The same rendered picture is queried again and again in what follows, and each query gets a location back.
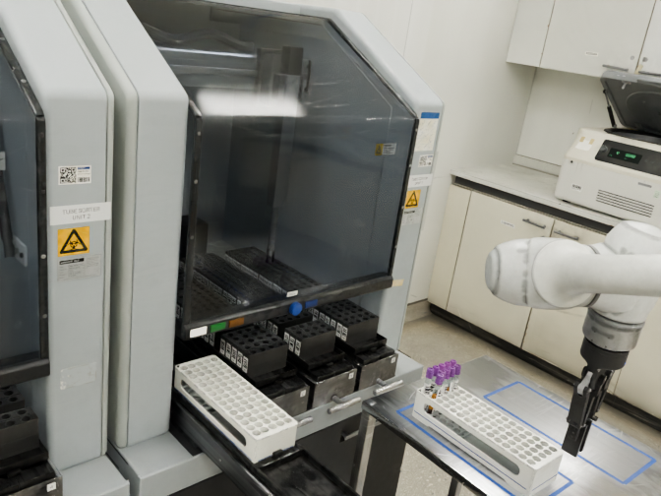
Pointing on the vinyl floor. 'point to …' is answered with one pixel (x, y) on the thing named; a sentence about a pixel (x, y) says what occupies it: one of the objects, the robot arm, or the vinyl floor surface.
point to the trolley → (463, 472)
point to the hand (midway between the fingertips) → (576, 434)
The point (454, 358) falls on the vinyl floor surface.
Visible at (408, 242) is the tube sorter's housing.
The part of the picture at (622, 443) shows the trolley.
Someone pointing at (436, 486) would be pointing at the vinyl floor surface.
